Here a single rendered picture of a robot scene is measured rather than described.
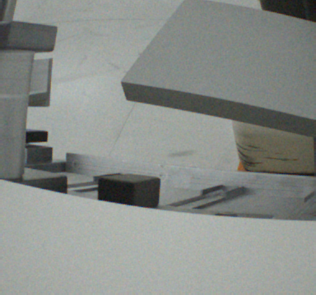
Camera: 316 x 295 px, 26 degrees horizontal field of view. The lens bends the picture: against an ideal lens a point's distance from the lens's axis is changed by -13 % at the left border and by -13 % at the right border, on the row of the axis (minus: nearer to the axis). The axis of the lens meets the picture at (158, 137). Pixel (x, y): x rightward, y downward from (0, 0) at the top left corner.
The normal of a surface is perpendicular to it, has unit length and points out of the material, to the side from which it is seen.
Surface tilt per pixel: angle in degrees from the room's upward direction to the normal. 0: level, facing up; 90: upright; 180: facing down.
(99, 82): 0
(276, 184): 45
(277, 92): 0
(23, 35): 90
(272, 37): 0
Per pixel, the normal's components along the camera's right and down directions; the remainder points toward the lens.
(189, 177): -0.38, 0.02
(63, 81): -0.22, -0.69
